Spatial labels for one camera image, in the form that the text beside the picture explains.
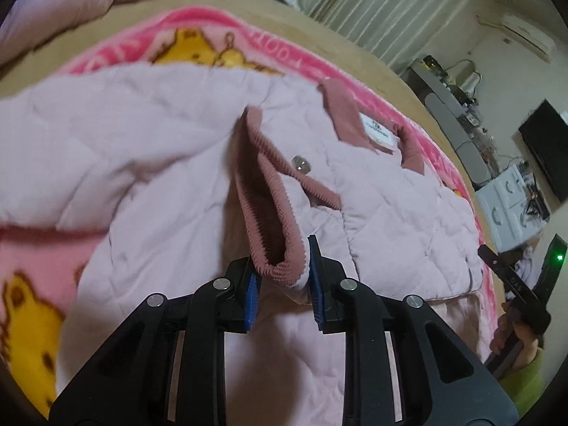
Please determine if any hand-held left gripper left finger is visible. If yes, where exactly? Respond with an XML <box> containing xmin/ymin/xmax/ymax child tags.
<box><xmin>49</xmin><ymin>256</ymin><xmax>263</xmax><ymax>426</ymax></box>

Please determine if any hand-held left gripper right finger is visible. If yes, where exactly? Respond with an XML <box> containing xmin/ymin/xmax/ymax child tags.
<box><xmin>307</xmin><ymin>234</ymin><xmax>520</xmax><ymax>426</ymax></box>

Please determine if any pink quilted jacket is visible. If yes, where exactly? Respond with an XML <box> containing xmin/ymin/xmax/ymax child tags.
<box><xmin>0</xmin><ymin>64</ymin><xmax>489</xmax><ymax>426</ymax></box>

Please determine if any person's right hand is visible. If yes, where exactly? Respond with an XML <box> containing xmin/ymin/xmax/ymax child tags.
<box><xmin>490</xmin><ymin>302</ymin><xmax>541</xmax><ymax>374</ymax></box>

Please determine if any white drawer unit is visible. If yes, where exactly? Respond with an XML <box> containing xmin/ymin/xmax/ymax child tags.
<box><xmin>475</xmin><ymin>164</ymin><xmax>551</xmax><ymax>253</ymax></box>

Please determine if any black television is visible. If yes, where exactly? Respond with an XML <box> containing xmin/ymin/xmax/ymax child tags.
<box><xmin>518</xmin><ymin>100</ymin><xmax>568</xmax><ymax>202</ymax></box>

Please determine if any grey cluttered desk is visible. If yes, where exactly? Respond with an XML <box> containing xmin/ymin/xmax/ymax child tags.
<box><xmin>408</xmin><ymin>55</ymin><xmax>494</xmax><ymax>187</ymax></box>

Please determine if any pink bear printed blanket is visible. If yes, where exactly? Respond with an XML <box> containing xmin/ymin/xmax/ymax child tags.
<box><xmin>0</xmin><ymin>5</ymin><xmax>507</xmax><ymax>418</ymax></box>

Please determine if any white air conditioner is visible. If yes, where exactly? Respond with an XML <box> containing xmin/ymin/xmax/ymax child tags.
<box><xmin>501</xmin><ymin>12</ymin><xmax>556</xmax><ymax>62</ymax></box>

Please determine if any tan bed sheet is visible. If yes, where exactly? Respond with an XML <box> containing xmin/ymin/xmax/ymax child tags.
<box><xmin>0</xmin><ymin>0</ymin><xmax>511</xmax><ymax>347</ymax></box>

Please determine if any white pleated curtain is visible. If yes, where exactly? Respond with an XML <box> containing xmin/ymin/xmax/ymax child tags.
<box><xmin>266</xmin><ymin>0</ymin><xmax>493</xmax><ymax>72</ymax></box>

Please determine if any pink duvet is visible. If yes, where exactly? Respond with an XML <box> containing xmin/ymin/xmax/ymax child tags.
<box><xmin>0</xmin><ymin>0</ymin><xmax>214</xmax><ymax>66</ymax></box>

